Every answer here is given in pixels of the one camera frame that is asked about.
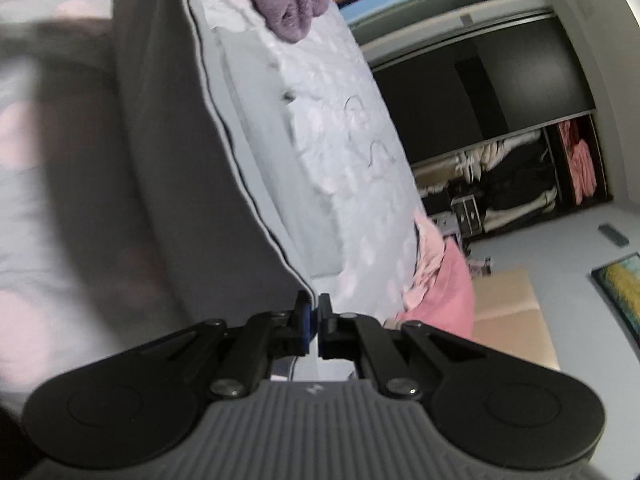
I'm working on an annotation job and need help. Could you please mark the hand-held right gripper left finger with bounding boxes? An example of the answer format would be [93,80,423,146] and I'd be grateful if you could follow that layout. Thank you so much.
[150,290,313,401]

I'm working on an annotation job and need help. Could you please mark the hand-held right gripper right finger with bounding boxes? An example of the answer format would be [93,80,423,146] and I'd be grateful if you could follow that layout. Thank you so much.
[319,293,488,401]

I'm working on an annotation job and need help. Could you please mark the grey garment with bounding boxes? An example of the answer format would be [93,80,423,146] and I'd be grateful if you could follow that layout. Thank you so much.
[45,0,351,321]

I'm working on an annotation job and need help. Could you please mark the hanging clothes in wardrobe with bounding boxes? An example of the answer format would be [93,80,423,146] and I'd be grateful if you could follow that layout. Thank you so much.
[412,130,561,233]

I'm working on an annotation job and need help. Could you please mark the pink folded clothes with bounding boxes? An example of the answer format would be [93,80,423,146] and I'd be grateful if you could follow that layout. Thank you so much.
[556,119,598,206]

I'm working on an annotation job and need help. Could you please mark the pink pillow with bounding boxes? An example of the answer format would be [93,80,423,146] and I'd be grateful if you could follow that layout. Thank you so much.
[395,237,475,338]

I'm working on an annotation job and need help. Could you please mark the white nightstand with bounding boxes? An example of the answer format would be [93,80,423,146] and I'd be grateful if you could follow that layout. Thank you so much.
[432,212,468,246]

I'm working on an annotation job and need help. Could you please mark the small clear drawer unit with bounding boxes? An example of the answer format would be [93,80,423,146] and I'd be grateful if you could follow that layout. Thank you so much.
[450,196,483,236]

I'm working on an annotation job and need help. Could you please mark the framed painting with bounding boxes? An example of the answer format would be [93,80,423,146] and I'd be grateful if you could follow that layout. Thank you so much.
[591,252,640,348]

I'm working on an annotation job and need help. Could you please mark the black wardrobe sliding door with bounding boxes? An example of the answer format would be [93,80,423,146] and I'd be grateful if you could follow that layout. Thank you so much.
[372,12,598,166]

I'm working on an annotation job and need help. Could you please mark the purple fleece garment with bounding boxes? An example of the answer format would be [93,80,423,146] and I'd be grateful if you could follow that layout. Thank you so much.
[235,0,332,43]

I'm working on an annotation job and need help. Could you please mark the thin s-shaped cord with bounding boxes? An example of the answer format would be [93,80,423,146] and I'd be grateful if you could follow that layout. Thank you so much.
[366,140,397,169]

